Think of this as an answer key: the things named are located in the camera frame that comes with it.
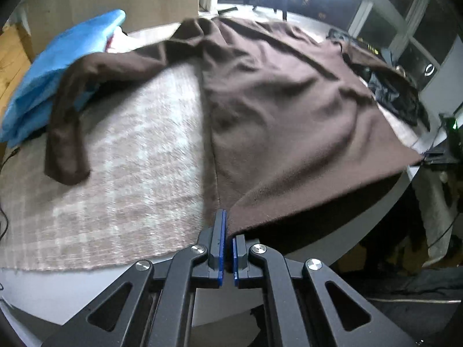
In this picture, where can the plaid blanket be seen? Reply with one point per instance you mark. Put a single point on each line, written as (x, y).
(126, 173)

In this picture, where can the pile of dark clothes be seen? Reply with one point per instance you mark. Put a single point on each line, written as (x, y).
(398, 97)

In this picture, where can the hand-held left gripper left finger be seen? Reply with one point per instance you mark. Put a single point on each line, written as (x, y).
(221, 245)

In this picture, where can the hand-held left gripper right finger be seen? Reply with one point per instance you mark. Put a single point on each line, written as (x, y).
(236, 260)

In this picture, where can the white window frame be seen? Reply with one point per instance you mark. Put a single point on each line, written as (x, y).
(369, 14)

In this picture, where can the blue satin cloth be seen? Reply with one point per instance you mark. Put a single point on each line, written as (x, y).
(47, 68)

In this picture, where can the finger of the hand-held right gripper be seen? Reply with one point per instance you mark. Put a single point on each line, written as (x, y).
(432, 158)

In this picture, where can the white cloth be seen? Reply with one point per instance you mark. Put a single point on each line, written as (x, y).
(117, 38)

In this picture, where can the light wooden furniture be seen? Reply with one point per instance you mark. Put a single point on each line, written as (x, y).
(11, 61)

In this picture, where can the brown sweater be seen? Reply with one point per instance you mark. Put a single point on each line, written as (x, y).
(289, 115)

